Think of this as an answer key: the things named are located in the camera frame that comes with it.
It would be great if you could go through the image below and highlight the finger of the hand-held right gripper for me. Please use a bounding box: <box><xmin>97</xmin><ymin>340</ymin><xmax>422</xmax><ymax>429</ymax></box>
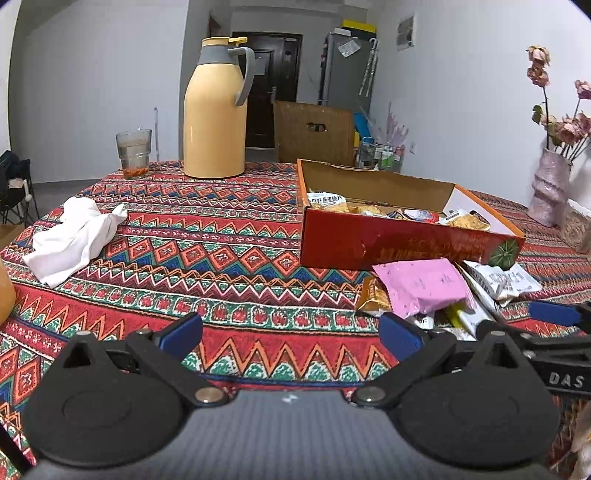
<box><xmin>475</xmin><ymin>320</ymin><xmax>591</xmax><ymax>357</ymax></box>
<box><xmin>529</xmin><ymin>300</ymin><xmax>591</xmax><ymax>334</ymax></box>

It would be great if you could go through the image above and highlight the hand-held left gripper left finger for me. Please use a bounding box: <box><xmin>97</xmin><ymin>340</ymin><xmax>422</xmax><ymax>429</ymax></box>
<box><xmin>62</xmin><ymin>313</ymin><xmax>232</xmax><ymax>408</ymax></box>

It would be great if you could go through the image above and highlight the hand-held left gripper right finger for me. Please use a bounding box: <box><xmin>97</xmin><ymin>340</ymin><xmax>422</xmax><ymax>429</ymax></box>
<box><xmin>351</xmin><ymin>313</ymin><xmax>525</xmax><ymax>410</ymax></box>

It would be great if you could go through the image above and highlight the orange snack packet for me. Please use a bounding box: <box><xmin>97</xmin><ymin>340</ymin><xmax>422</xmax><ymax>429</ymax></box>
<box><xmin>355</xmin><ymin>277</ymin><xmax>393</xmax><ymax>318</ymax></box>

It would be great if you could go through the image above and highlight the white snack packet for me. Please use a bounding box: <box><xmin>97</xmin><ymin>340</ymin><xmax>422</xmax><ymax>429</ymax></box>
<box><xmin>462</xmin><ymin>261</ymin><xmax>543</xmax><ymax>308</ymax></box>

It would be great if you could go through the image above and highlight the pink snack packet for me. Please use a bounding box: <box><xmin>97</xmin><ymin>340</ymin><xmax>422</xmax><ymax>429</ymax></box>
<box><xmin>373</xmin><ymin>258</ymin><xmax>476</xmax><ymax>319</ymax></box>

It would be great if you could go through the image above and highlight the red cardboard box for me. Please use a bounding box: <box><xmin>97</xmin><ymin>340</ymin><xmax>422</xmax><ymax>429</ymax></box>
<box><xmin>295</xmin><ymin>159</ymin><xmax>526</xmax><ymax>272</ymax></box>

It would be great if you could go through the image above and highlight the white orange crisps packet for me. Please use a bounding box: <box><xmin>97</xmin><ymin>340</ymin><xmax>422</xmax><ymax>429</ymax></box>
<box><xmin>307</xmin><ymin>193</ymin><xmax>349</xmax><ymax>214</ymax></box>
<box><xmin>438</xmin><ymin>209</ymin><xmax>491</xmax><ymax>232</ymax></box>

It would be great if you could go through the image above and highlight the white cloth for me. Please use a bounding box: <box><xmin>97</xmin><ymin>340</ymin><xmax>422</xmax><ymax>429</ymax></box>
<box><xmin>22</xmin><ymin>197</ymin><xmax>129</xmax><ymax>288</ymax></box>

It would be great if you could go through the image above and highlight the orange rounded object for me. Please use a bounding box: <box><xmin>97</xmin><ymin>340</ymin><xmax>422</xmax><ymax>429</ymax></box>
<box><xmin>0</xmin><ymin>263</ymin><xmax>17</xmax><ymax>324</ymax></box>

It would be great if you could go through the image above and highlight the clear drinking glass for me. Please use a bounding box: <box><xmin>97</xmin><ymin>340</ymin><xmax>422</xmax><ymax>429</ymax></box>
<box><xmin>115</xmin><ymin>129</ymin><xmax>153</xmax><ymax>180</ymax></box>

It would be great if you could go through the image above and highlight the bunch of dried pink roses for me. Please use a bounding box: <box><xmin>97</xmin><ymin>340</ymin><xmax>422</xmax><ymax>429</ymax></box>
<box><xmin>526</xmin><ymin>45</ymin><xmax>591</xmax><ymax>160</ymax></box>

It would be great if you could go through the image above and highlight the pale pink plastic sheet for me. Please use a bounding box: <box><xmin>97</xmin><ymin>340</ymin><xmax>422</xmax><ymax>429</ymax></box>
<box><xmin>379</xmin><ymin>104</ymin><xmax>409</xmax><ymax>148</ymax></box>

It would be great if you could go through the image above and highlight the yellow thermos jug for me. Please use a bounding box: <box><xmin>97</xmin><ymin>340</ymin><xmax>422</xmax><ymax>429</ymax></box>
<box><xmin>184</xmin><ymin>37</ymin><xmax>256</xmax><ymax>180</ymax></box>

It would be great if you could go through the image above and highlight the black folding chair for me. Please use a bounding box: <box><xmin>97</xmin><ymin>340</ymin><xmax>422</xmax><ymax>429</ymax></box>
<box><xmin>0</xmin><ymin>150</ymin><xmax>40</xmax><ymax>227</ymax></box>

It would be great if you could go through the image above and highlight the dark entrance door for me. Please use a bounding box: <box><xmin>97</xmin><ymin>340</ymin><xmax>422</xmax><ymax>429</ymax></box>
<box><xmin>232</xmin><ymin>32</ymin><xmax>303</xmax><ymax>149</ymax></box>

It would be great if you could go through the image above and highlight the grey refrigerator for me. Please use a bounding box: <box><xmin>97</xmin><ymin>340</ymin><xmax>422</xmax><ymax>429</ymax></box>
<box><xmin>318</xmin><ymin>31</ymin><xmax>377</xmax><ymax>114</ymax></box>

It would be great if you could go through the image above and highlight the wire trolley with bottles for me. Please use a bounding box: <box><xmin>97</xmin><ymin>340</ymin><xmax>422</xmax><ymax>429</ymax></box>
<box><xmin>356</xmin><ymin>138</ymin><xmax>404</xmax><ymax>174</ymax></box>

